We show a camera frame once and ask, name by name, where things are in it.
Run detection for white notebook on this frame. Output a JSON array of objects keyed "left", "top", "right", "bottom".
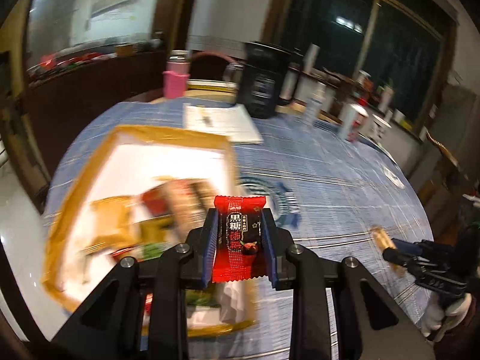
[{"left": 182, "top": 103, "right": 264, "bottom": 145}]

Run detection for golden snack packet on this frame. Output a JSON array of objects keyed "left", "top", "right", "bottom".
[{"left": 90, "top": 196, "right": 140, "bottom": 250}]

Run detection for red black candy packet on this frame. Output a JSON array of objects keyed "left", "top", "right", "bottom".
[{"left": 211, "top": 196, "right": 267, "bottom": 283}]

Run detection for black electric kettle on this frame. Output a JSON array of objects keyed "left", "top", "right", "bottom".
[{"left": 223, "top": 41, "right": 293, "bottom": 119}]

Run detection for white spray bottle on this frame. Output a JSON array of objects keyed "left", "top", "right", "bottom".
[{"left": 304, "top": 82, "right": 326, "bottom": 126}]

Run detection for pink sleeved water bottle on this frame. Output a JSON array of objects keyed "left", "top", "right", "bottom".
[{"left": 163, "top": 49, "right": 190, "bottom": 99}]

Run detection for gold taped cardboard tray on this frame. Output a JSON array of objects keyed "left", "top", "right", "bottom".
[{"left": 41, "top": 123, "right": 260, "bottom": 338}]

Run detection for blue plaid tablecloth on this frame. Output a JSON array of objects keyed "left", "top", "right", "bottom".
[{"left": 42, "top": 97, "right": 436, "bottom": 360}]

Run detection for yellow tape measure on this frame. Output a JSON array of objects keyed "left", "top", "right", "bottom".
[{"left": 187, "top": 79, "right": 238, "bottom": 93}]

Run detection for green pea snack packet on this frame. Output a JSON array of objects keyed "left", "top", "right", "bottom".
[{"left": 141, "top": 241, "right": 221, "bottom": 308}]

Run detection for clear cracker packet yellow ends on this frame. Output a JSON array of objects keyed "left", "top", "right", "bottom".
[{"left": 160, "top": 179, "right": 216, "bottom": 238}]

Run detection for yellow black pen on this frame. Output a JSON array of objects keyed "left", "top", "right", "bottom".
[{"left": 199, "top": 106, "right": 212, "bottom": 127}]

